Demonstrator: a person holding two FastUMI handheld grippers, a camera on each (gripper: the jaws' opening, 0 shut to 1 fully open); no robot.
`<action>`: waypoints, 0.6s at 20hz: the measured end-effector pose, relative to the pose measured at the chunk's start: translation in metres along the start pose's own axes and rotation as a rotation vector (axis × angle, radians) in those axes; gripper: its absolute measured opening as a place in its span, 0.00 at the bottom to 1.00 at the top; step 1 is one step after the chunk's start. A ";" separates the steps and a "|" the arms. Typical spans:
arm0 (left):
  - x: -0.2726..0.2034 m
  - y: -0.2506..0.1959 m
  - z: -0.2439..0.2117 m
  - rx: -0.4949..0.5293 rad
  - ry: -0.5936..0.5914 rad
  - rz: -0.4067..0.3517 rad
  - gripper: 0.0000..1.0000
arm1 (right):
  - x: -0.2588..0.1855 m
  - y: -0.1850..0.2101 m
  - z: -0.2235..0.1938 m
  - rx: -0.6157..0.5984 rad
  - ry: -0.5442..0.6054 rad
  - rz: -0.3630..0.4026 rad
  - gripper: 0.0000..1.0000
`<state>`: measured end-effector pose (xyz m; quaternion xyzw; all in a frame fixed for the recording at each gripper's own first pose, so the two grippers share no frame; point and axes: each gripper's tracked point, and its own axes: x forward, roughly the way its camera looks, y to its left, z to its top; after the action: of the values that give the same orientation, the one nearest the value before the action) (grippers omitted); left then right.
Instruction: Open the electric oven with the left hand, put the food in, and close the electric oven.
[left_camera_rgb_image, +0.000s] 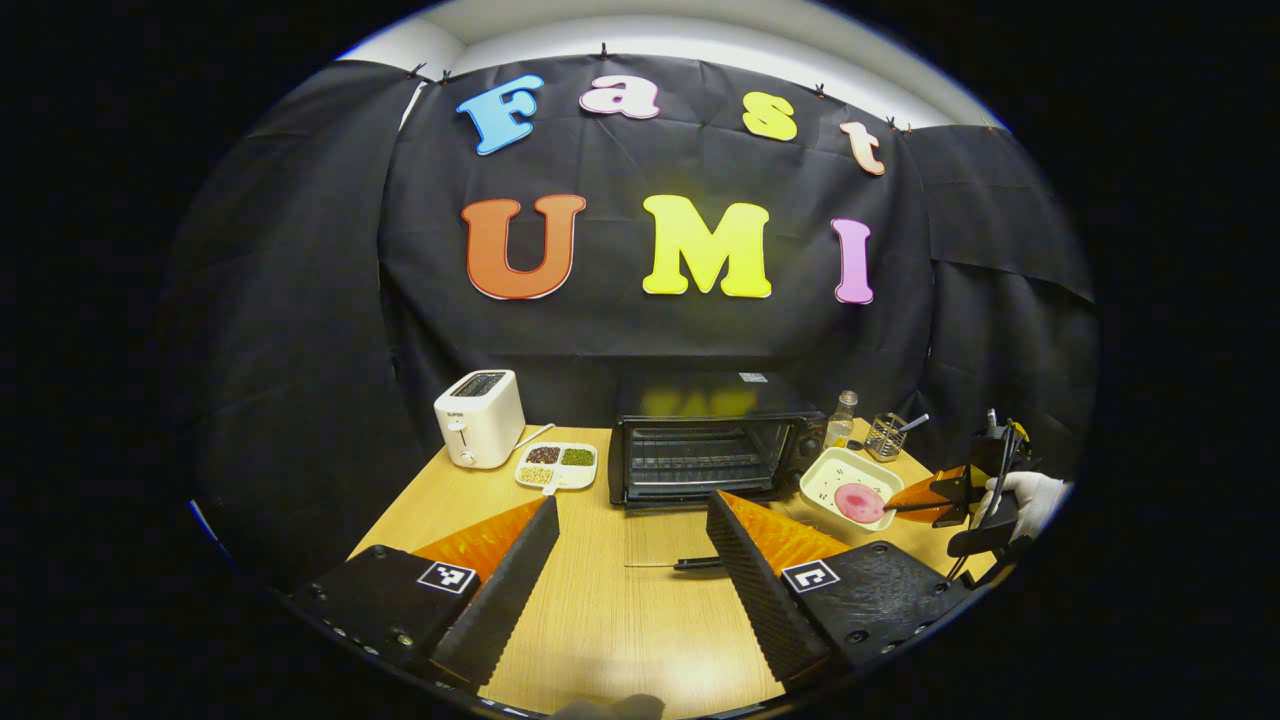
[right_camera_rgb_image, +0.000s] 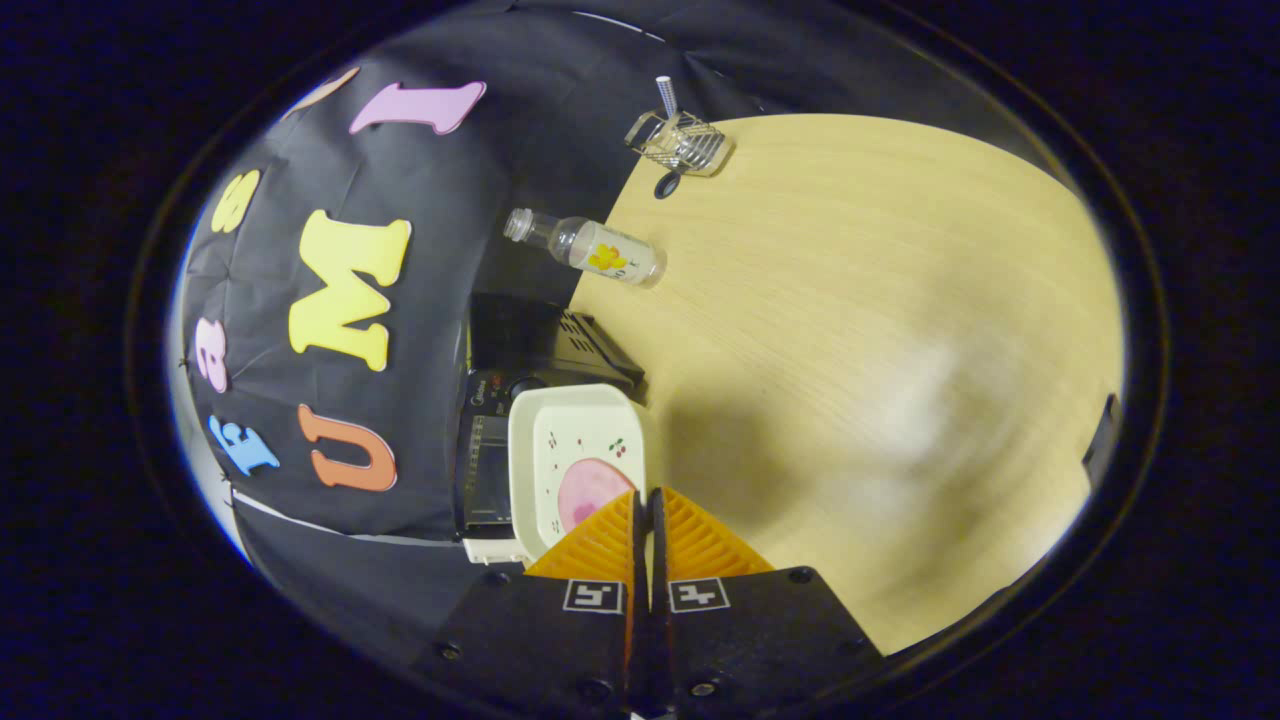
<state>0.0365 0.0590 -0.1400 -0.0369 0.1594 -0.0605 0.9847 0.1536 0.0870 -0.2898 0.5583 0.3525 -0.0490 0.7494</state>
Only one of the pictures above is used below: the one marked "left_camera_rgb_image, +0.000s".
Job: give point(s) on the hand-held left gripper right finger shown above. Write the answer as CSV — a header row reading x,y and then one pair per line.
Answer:
x,y
765,595

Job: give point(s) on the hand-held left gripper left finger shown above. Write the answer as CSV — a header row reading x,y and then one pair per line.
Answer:
x,y
505,605

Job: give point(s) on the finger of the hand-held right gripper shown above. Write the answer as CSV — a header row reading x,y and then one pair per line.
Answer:
x,y
935,495

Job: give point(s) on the pink meat patty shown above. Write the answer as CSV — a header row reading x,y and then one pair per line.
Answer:
x,y
860,503

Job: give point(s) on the cream square tray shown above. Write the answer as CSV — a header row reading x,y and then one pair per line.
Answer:
x,y
830,472

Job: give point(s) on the black electric oven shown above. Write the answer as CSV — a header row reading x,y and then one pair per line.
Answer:
x,y
700,400

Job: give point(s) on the metal spoon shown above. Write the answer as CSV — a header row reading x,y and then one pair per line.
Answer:
x,y
915,422

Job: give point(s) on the clear glass bottle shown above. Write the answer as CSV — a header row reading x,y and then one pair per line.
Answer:
x,y
840,425

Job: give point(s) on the white divided dish of grains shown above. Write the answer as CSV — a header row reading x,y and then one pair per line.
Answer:
x,y
556,468

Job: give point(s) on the white toaster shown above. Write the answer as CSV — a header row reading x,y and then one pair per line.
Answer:
x,y
480,420

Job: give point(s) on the black backdrop cloth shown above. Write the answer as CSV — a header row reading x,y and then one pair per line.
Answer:
x,y
620,340

